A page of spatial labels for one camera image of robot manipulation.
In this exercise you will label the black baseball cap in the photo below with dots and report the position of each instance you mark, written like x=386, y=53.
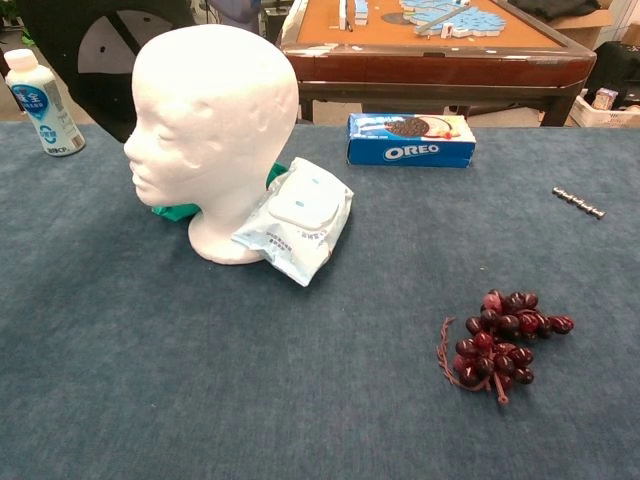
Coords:
x=105, y=100

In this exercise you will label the white foam mannequin head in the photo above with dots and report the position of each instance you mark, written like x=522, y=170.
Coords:
x=215, y=115

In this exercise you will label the light blue wet wipes pack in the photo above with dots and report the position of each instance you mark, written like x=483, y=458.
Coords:
x=305, y=220

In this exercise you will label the blue Oreo cookie box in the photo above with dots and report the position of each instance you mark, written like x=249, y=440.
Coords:
x=410, y=147

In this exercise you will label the green crumpled packet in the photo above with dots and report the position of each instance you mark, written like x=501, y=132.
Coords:
x=172, y=212

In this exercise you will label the blue carpet table mat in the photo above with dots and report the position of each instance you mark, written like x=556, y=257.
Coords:
x=250, y=380

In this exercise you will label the dark red grape bunch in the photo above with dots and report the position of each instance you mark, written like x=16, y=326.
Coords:
x=505, y=345

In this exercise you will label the brown mahjong table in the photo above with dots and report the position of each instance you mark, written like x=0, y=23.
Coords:
x=450, y=65

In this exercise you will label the standing blue white mahjong tiles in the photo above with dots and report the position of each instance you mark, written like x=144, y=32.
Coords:
x=352, y=12

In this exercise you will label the silver beaded metal stick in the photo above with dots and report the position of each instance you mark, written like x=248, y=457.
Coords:
x=579, y=202

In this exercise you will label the blue mahjong tile pile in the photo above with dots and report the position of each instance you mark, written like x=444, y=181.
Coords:
x=465, y=17

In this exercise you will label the white plastic bottle blue label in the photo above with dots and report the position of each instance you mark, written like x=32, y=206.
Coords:
x=47, y=110

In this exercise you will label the white plastic basket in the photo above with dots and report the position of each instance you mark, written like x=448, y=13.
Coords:
x=605, y=117

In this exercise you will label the small drink carton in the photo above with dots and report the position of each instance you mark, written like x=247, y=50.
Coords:
x=605, y=99

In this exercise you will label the brown cardboard box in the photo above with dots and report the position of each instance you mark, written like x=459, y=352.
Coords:
x=585, y=27

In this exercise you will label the black bag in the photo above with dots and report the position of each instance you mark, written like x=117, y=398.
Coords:
x=617, y=70

